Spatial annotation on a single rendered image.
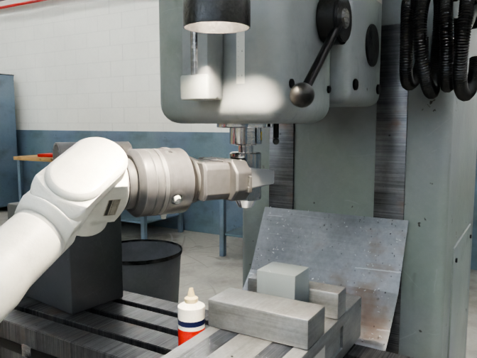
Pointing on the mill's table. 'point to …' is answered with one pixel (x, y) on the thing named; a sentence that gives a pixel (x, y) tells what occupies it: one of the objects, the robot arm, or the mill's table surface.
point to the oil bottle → (190, 317)
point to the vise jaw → (267, 317)
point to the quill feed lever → (341, 28)
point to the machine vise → (317, 296)
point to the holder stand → (82, 271)
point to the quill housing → (250, 67)
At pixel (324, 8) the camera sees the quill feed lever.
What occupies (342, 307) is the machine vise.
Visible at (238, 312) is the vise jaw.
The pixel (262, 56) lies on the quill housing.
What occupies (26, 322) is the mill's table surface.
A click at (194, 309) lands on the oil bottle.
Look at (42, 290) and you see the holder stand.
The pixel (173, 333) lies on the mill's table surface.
